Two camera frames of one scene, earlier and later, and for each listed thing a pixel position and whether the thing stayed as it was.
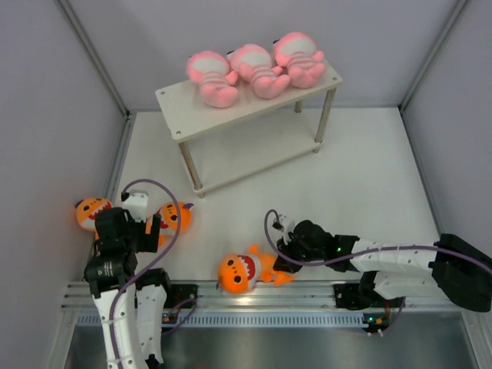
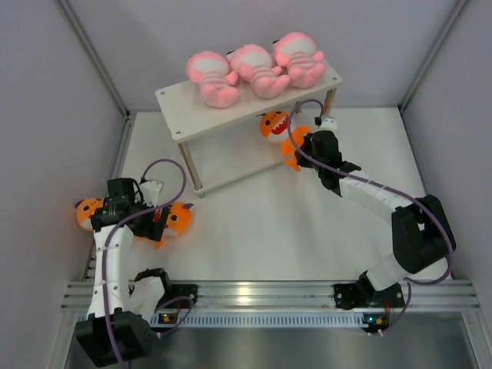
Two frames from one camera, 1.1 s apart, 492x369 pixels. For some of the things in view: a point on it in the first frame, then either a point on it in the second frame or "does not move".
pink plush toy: (217, 81) does not move
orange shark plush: (168, 221) does not move
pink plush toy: (253, 64) does not move
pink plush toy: (297, 52) does not move
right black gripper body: (295, 249) → (308, 146)
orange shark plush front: (241, 274) → (274, 125)
